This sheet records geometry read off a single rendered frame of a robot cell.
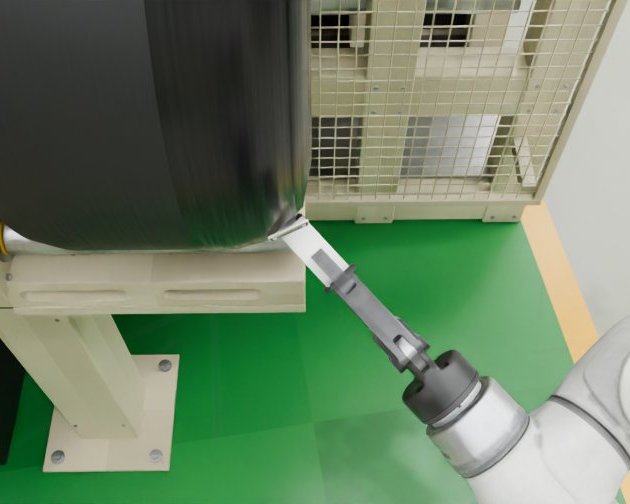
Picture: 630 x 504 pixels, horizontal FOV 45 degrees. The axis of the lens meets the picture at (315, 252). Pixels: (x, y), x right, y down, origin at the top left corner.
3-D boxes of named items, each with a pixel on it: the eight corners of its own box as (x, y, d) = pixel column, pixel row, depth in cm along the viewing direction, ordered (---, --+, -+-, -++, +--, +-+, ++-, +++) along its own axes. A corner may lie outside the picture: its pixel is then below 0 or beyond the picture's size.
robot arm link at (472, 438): (451, 464, 80) (412, 422, 80) (514, 404, 80) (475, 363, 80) (469, 488, 71) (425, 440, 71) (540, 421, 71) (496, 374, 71)
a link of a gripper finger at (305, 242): (327, 287, 76) (328, 287, 75) (280, 236, 76) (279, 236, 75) (349, 267, 76) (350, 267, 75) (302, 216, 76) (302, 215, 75)
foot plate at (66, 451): (43, 472, 163) (40, 469, 161) (64, 357, 177) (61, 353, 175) (169, 471, 163) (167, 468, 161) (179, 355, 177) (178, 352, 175)
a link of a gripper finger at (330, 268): (344, 295, 75) (346, 296, 72) (310, 257, 75) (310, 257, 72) (356, 285, 75) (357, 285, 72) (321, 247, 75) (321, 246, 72)
